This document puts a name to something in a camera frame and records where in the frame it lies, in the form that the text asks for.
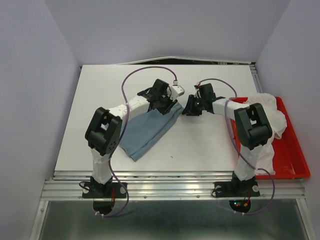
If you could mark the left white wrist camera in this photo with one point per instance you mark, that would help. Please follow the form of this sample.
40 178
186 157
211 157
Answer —
175 90

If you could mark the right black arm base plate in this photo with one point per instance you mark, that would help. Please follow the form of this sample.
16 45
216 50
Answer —
227 189

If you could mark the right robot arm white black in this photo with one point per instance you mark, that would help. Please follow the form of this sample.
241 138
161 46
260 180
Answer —
252 125

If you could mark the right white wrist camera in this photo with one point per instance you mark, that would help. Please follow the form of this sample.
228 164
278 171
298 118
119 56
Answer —
197 91

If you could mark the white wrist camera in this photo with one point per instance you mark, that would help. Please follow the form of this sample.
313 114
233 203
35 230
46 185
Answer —
197 91
175 90

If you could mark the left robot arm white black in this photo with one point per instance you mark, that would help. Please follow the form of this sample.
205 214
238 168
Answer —
103 134

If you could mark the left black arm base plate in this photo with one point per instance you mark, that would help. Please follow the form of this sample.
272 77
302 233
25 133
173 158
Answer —
111 190

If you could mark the light blue denim skirt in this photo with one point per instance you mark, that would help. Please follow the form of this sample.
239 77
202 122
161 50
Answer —
145 130

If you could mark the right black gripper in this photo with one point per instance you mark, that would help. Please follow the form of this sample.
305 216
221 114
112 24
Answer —
189 109

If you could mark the aluminium extrusion frame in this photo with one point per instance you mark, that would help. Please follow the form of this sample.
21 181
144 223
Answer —
170 187

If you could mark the white skirt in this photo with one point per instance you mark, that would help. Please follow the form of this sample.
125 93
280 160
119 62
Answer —
278 123

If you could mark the red plastic tray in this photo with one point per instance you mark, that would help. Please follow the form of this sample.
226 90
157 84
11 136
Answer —
288 161

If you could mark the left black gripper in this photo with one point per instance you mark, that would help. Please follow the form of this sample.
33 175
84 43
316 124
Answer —
171 104

